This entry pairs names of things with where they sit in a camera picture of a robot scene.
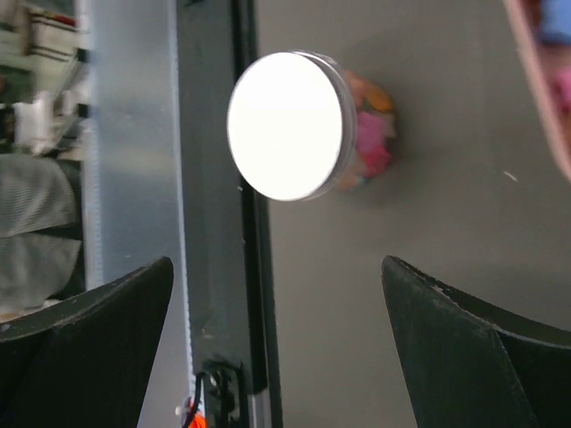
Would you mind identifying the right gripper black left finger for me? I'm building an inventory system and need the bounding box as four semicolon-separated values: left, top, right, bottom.
1;258;173;428

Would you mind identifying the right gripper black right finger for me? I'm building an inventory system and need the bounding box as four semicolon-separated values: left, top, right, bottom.
382;256;570;427

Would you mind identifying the clear round glass jar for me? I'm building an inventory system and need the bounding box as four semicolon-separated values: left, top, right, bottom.
335;70;397;191

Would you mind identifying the white round jar lid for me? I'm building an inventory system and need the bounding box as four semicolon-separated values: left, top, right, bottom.
227;50;357;202

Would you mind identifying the pink oval candy box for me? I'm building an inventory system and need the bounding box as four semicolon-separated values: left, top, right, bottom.
503;0;570;181

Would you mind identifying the grey slotted cable duct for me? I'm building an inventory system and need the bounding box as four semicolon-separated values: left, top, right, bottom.
82;44;197;428

